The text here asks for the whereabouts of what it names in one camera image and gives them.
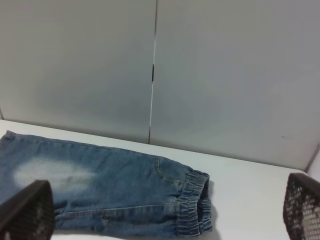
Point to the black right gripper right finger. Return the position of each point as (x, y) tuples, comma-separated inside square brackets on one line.
[(301, 207)]

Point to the children's blue denim shorts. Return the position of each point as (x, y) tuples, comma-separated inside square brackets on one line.
[(111, 191)]

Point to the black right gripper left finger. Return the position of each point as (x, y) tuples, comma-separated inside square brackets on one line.
[(29, 214)]

